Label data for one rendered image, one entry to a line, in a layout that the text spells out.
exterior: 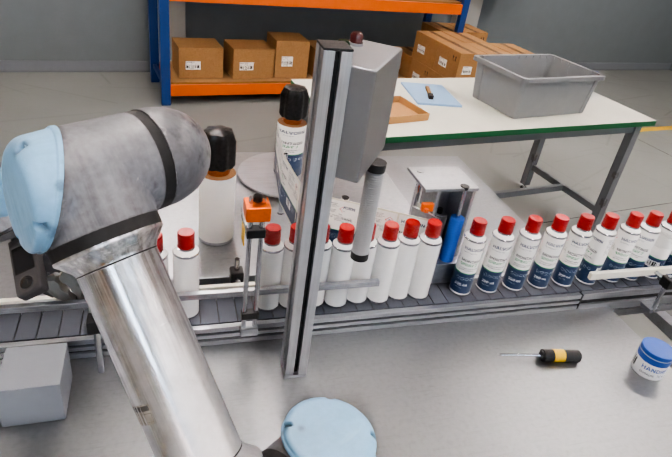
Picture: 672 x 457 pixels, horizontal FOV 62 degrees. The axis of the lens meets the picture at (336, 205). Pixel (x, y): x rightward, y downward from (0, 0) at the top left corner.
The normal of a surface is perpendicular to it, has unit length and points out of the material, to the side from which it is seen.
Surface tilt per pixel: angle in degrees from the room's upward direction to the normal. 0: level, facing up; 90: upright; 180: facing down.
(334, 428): 6
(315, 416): 6
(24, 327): 0
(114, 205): 50
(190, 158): 72
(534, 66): 85
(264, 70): 90
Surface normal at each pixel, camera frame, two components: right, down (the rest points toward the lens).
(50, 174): 0.60, -0.22
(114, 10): 0.40, 0.50
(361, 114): -0.33, 0.44
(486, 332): 0.13, -0.86
